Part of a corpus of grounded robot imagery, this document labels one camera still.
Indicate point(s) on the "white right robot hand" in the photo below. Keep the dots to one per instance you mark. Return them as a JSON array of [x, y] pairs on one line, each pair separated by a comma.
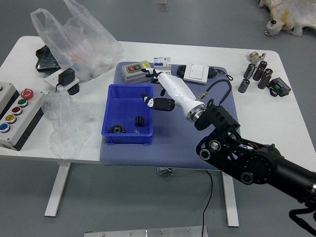
[[175, 89]]

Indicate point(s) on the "small black gear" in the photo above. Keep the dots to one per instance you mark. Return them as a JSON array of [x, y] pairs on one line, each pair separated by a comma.
[[139, 121]]

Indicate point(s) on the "big black gear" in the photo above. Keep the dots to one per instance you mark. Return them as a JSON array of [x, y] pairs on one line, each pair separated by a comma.
[[117, 129]]

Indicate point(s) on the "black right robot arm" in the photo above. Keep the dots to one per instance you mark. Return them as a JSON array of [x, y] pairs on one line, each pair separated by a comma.
[[259, 165]]

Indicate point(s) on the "blue plastic box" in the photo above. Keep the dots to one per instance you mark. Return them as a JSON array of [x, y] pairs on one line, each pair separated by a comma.
[[123, 108]]

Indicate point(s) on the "grey push-button control box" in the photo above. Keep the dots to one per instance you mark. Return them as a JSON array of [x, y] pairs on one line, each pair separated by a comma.
[[17, 116]]

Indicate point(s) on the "white circuit breaker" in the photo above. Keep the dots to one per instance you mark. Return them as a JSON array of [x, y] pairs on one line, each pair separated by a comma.
[[161, 63]]

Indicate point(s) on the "small metal screws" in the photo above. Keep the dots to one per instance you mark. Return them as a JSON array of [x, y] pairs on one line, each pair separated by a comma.
[[137, 131]]

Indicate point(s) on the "blue-grey mat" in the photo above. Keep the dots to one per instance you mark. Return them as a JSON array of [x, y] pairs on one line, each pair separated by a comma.
[[172, 148]]

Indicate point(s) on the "dark cylindrical capacitor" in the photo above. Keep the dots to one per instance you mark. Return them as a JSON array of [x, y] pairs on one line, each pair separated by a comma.
[[263, 81], [258, 74], [249, 71], [262, 65], [244, 86], [268, 73]]

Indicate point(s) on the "floor socket cover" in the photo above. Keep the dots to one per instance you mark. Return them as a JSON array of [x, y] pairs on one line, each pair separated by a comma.
[[163, 8], [162, 2]]

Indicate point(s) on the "silver metal fitting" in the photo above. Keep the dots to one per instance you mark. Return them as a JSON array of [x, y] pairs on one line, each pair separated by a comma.
[[254, 56]]

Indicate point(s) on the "black block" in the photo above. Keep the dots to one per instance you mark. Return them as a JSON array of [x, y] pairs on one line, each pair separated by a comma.
[[73, 89]]

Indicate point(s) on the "large clear plastic bag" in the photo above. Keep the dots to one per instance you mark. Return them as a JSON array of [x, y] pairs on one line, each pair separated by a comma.
[[81, 49]]

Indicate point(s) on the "black driver module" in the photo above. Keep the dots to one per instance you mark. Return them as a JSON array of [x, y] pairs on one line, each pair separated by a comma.
[[280, 86]]

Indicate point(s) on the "black power adapter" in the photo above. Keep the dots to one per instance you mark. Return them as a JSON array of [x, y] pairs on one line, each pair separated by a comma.
[[65, 76]]

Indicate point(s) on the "crumpled clear plastic wrap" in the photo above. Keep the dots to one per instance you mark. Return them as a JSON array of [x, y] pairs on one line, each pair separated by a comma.
[[64, 123]]

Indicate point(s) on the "white table leg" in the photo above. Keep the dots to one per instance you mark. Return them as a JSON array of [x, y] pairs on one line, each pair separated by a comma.
[[230, 200], [58, 190]]

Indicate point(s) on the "white socket plate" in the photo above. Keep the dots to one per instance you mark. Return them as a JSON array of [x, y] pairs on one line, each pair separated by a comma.
[[50, 80]]

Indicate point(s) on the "black plastic tray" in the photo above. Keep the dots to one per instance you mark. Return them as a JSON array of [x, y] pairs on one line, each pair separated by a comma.
[[45, 60]]

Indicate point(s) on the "white wrapped bundle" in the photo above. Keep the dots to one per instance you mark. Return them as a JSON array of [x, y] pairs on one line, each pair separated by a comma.
[[291, 14]]

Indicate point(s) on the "grey metal plate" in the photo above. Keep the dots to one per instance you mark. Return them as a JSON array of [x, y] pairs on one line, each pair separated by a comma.
[[145, 232]]

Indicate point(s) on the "white wall switch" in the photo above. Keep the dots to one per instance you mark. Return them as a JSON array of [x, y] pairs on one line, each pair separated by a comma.
[[196, 73]]

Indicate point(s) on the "grey switch box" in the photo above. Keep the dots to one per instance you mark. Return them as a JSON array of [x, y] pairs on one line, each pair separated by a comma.
[[134, 74]]

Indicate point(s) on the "metal under-table bracket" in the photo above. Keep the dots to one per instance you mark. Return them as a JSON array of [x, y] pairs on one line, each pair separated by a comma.
[[165, 170]]

